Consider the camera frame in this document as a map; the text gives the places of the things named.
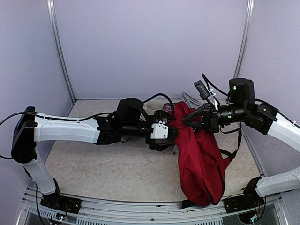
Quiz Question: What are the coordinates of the grey photo cover book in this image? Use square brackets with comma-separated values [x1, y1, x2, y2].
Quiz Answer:
[180, 91, 203, 109]

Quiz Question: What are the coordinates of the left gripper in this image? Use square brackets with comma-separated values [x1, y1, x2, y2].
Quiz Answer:
[122, 110, 175, 152]

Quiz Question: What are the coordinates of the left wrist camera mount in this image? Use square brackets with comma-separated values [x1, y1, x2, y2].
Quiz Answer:
[150, 120, 169, 139]

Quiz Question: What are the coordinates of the left aluminium frame post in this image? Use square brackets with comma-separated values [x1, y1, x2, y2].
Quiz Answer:
[47, 0, 76, 105]

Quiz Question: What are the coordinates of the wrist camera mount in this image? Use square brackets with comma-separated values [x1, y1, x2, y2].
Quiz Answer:
[194, 80, 217, 103]
[150, 120, 169, 139]

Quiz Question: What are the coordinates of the right aluminium frame post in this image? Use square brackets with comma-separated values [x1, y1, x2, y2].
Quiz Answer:
[233, 0, 255, 78]

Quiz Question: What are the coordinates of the white floral mug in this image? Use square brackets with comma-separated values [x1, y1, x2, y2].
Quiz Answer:
[143, 99, 164, 115]

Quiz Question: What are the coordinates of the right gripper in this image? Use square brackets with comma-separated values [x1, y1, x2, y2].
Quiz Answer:
[182, 102, 248, 134]

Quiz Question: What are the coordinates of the red backpack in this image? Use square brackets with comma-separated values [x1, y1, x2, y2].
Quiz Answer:
[171, 102, 237, 209]

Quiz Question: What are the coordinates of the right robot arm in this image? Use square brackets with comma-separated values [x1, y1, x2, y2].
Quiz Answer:
[182, 78, 300, 213]

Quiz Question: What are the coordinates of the front aluminium rail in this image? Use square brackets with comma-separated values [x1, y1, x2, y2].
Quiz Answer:
[15, 186, 291, 225]

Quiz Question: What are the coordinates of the aluminium frame post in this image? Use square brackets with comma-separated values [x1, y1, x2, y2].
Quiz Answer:
[47, 0, 76, 105]
[233, 0, 255, 78]

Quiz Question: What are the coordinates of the white Designer Fate book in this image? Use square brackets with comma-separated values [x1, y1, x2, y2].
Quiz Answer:
[163, 103, 175, 113]

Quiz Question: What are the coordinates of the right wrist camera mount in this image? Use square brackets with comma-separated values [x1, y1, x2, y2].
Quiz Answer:
[194, 80, 217, 103]

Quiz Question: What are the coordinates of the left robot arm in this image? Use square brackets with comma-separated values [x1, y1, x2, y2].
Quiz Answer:
[10, 98, 178, 214]

